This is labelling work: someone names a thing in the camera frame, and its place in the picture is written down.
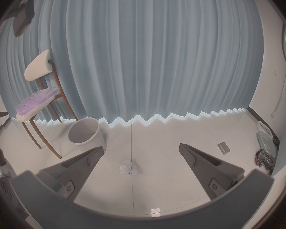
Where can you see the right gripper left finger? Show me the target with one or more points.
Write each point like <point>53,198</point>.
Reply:
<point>71,175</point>

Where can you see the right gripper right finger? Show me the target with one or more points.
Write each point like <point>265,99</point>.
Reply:
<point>209,173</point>

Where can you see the purple plastic bag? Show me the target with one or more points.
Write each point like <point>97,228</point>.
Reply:
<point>35,101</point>

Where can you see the white trash bin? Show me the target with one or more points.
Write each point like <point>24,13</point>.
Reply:
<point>97,137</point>

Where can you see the crumpled black plastic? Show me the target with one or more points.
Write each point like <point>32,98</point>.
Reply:
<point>263,158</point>

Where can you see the crumpled white paper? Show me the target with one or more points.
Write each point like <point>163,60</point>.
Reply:
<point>130,168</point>

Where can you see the pale green dustpan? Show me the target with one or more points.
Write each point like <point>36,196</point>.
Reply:
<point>265,139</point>

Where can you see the white cushioned wooden chair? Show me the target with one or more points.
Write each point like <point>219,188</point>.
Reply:
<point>38,64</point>

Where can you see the pale blue curtain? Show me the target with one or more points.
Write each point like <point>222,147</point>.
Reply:
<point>145,56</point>

